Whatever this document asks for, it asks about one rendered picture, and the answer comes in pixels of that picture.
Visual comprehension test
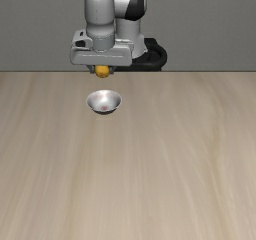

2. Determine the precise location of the silver bowl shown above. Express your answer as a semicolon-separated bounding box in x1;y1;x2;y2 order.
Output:
86;89;123;116

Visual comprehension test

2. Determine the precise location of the yellow mango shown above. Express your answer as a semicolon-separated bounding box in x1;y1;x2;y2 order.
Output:
94;64;111;79

